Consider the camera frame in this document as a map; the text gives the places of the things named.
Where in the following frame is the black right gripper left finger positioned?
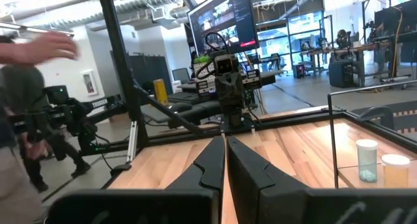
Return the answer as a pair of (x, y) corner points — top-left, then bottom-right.
(45, 135), (226, 224)

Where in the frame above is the wooden background workbench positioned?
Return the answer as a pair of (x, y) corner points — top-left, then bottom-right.
(299, 41), (392, 88)

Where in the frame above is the silver aluminium extrusion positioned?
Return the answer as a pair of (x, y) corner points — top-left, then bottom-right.
(126, 120), (140, 163)

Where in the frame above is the orange striped black floor mat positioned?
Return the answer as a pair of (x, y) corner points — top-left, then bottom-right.
(392, 108), (417, 135)

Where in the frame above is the person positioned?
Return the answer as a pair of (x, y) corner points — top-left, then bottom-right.
(0, 64), (93, 193)
(0, 113), (45, 224)

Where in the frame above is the black aluminium table frame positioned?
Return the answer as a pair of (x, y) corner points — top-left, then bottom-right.
(96, 0), (417, 189)

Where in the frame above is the dark partition panel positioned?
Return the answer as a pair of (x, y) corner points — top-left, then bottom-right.
(128, 53), (173, 91)

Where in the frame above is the dark grey side desk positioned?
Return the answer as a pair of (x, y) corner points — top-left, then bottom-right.
(139, 98), (229, 126)

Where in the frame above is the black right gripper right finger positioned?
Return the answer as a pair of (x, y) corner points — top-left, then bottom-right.
(227, 135), (417, 224)

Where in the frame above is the small blue-label pill bottle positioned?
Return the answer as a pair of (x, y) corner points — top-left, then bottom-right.
(355, 139), (379, 184)

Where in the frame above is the black metal shelf frame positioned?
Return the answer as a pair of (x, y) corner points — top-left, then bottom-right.
(326, 79), (417, 189)

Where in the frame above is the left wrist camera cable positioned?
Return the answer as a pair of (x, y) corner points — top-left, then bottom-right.
(195, 31), (231, 81)

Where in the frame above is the small yellow pill bottle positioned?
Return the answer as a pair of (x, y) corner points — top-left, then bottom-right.
(381, 154), (411, 189)

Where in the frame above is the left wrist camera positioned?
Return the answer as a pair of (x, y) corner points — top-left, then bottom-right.
(214, 53), (240, 76)

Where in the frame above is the white framed wall picture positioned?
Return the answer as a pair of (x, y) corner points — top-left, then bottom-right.
(81, 70), (98, 97)

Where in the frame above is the person's hand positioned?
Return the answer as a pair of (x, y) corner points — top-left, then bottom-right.
(0, 31), (79, 66)

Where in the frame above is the yellow cylindrical can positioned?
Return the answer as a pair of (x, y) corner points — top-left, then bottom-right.
(152, 78), (169, 107)

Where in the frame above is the black floor cabinet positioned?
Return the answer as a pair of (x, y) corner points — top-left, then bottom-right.
(328, 60), (356, 89)

